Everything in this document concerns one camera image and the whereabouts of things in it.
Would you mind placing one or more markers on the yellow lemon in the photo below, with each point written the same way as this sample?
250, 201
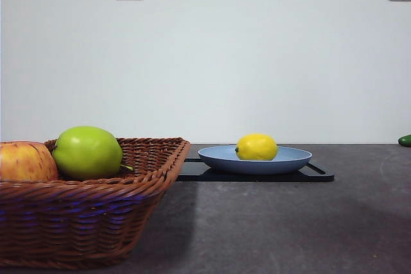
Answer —
257, 147

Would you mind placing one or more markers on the blue round plate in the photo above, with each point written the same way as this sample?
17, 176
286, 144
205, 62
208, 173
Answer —
257, 166

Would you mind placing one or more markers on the brown wicker basket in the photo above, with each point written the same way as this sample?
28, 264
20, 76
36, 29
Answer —
96, 216

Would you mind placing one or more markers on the black flat tray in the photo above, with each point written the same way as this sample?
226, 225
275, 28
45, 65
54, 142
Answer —
192, 174

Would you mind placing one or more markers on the green apple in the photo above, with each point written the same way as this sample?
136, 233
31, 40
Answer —
86, 153

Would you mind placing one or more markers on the red yellow apple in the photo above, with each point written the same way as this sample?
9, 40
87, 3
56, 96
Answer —
25, 161

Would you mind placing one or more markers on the dark green cucumber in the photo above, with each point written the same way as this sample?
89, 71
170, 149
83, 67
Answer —
405, 140

